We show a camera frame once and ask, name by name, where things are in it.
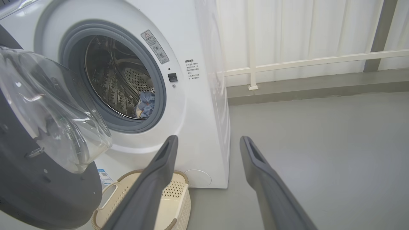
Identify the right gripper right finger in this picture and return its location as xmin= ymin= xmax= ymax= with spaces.
xmin=240 ymin=136 xmax=318 ymax=230

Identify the white metal railing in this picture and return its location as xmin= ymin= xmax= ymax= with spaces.
xmin=224 ymin=0 xmax=409 ymax=91

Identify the blue energy label sticker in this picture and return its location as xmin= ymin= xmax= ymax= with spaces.
xmin=97 ymin=168 xmax=114 ymax=186

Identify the white front-load washing machine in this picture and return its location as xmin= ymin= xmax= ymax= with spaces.
xmin=0 ymin=0 xmax=231 ymax=189

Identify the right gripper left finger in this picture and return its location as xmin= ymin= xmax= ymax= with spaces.
xmin=102 ymin=135 xmax=179 ymax=230

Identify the blue bear print garment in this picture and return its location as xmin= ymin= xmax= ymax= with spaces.
xmin=139 ymin=92 xmax=156 ymax=118

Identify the small text sticker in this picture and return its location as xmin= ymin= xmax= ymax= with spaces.
xmin=185 ymin=59 xmax=202 ymax=80

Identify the round dark washing machine door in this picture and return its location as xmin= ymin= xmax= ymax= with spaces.
xmin=0 ymin=24 xmax=113 ymax=230

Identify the grey warning sticker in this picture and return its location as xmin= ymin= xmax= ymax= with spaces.
xmin=141 ymin=30 xmax=170 ymax=64

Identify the grey window pillar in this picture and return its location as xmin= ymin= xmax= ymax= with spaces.
xmin=364 ymin=0 xmax=400 ymax=73

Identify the cream perforated laundry basket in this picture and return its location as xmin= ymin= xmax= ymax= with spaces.
xmin=91 ymin=169 xmax=191 ymax=230

